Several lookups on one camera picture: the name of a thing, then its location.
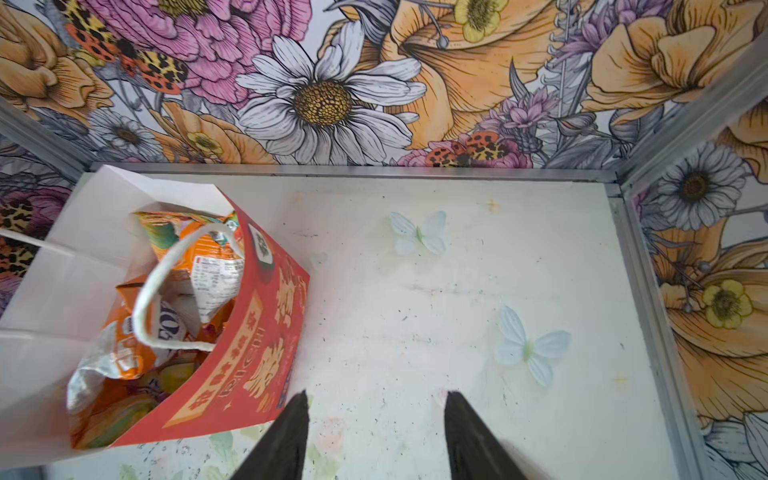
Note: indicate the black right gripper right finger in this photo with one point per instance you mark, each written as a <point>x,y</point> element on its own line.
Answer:
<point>473,451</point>

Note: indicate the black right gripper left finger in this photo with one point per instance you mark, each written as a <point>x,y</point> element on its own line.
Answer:
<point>281,451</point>

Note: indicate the red paper gift bag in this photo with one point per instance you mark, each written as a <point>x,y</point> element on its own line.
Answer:
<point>96,244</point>

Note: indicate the orange snack bag top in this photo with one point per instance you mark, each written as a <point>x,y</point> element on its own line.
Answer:
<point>101,409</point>

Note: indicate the orange snack bag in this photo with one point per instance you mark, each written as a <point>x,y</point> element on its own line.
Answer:
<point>101,409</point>
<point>119,359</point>
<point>211,265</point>

